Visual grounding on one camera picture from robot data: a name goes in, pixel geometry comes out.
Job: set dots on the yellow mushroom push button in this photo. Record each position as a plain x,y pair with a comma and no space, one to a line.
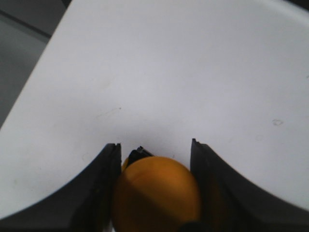
154,194

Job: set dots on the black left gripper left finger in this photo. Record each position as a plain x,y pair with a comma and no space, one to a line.
82,205

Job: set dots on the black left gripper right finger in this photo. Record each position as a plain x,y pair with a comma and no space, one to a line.
232,203

